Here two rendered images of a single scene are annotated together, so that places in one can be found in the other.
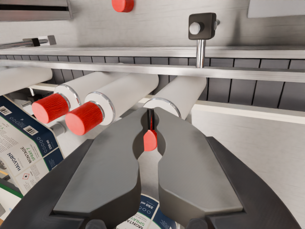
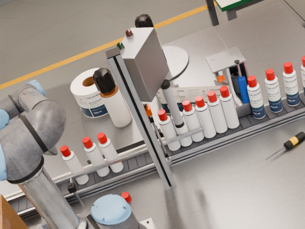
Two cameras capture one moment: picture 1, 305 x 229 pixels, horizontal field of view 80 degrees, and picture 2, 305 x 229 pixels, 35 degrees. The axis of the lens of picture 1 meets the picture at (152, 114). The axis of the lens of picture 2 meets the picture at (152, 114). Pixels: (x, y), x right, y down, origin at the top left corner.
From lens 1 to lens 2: 183 cm
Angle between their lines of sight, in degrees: 33
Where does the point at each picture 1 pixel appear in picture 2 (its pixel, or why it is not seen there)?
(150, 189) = (100, 121)
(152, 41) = (112, 190)
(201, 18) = (70, 187)
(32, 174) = not seen: hidden behind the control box
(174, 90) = (70, 166)
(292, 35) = not seen: hidden behind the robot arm
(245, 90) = (63, 186)
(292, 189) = not seen: hidden behind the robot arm
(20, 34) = (216, 157)
